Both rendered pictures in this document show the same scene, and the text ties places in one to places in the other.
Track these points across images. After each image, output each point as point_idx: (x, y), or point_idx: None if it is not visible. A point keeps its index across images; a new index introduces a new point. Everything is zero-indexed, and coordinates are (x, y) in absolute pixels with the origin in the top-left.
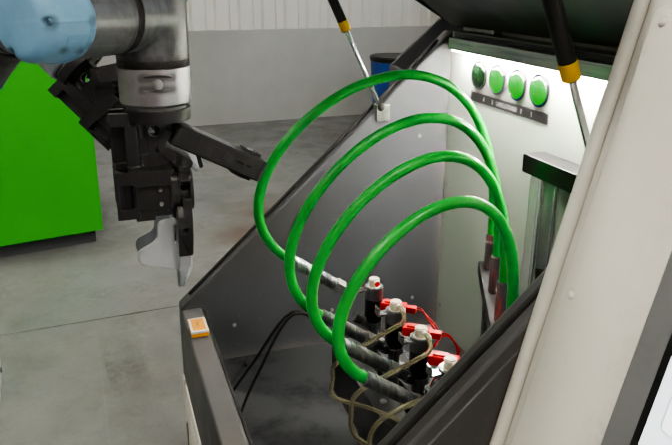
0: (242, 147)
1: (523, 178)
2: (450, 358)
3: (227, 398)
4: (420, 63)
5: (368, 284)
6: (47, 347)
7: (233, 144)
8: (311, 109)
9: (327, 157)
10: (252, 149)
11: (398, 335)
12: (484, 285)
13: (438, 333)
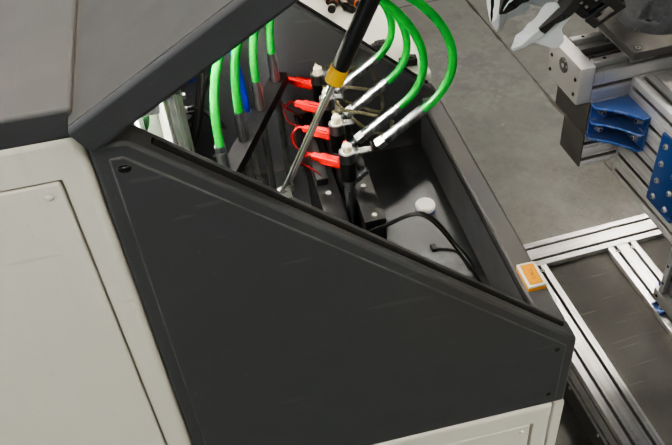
0: None
1: (159, 134)
2: (317, 66)
3: (476, 192)
4: (199, 155)
5: (352, 152)
6: None
7: None
8: None
9: (374, 235)
10: None
11: (343, 94)
12: (246, 149)
13: (306, 125)
